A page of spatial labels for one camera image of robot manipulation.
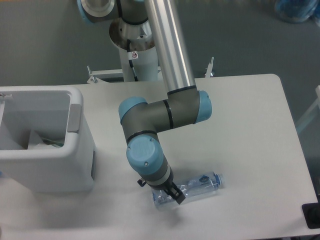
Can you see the white frame at right edge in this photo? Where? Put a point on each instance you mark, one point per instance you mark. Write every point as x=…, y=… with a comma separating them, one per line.
x=310, y=114

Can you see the white trash can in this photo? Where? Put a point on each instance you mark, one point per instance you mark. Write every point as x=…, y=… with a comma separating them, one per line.
x=28, y=113

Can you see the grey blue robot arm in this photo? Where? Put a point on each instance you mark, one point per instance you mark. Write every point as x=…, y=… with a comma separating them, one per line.
x=141, y=121

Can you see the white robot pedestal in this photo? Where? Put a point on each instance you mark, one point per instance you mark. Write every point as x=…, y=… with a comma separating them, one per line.
x=137, y=51

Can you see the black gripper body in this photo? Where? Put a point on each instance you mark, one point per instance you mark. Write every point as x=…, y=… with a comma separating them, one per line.
x=167, y=187

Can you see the black device at table edge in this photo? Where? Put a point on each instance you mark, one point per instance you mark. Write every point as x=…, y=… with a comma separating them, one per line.
x=311, y=212

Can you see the blue plastic bag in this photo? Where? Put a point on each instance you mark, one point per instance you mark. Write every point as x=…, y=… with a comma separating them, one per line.
x=295, y=11

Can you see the clear plastic water bottle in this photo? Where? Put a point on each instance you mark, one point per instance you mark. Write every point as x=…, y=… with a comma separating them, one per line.
x=195, y=188

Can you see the white plastic packaging bag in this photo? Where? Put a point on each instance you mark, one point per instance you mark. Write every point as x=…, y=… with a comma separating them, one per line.
x=57, y=143

